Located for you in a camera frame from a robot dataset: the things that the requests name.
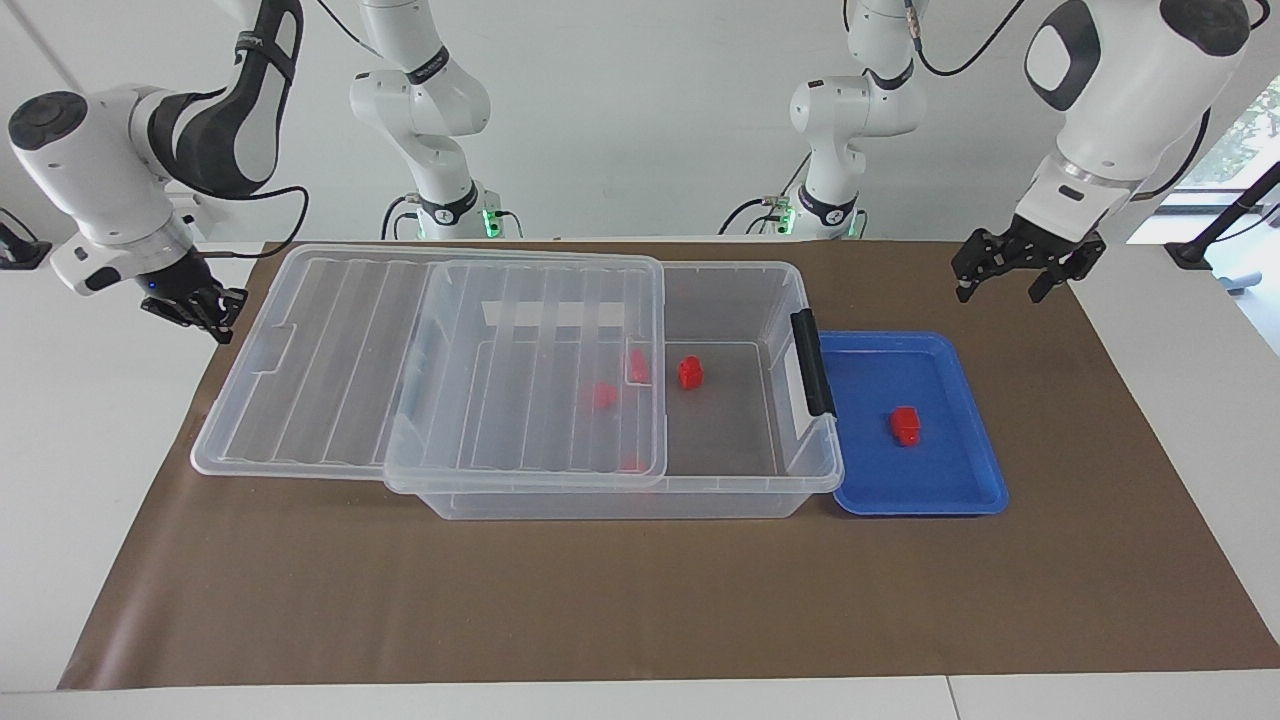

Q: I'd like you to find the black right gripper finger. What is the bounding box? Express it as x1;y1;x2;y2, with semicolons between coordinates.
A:
208;287;249;346
150;298;217;333

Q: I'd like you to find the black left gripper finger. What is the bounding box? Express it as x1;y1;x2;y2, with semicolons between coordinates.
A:
1028;238;1106;303
950;228;1001;303

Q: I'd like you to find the clear ribbed plastic lid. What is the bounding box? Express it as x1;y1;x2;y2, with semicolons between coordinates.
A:
190;245;668;491

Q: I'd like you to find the black box latch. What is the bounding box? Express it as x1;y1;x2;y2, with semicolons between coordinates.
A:
790;308;837;419

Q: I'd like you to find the blue plastic tray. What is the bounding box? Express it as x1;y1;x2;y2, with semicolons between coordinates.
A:
815;330;1009;518

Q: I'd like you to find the clear plastic storage box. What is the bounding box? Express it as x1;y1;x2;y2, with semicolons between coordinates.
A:
385;260;844;521

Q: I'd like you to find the black clamp base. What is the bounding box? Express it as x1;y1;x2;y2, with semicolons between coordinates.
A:
0;208;53;271

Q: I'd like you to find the black stand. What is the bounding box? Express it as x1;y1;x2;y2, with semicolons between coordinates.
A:
1165;160;1280;269

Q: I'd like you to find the window with green trees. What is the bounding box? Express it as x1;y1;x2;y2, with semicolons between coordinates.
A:
1170;75;1280;191

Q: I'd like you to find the brown paper table mat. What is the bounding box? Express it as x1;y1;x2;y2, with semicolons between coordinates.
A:
58;240;1280;691

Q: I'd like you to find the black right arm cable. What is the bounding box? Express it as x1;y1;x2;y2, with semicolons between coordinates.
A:
195;183;311;248

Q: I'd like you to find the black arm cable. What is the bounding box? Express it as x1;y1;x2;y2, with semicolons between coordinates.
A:
1135;110;1213;201
195;183;311;248

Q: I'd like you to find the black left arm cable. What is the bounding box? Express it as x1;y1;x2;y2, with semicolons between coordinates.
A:
1135;110;1213;201

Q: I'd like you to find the black hanging cable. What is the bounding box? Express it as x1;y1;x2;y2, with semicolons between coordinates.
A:
905;0;1031;79

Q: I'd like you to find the black base cable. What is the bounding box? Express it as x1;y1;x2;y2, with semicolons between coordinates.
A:
718;150;806;236

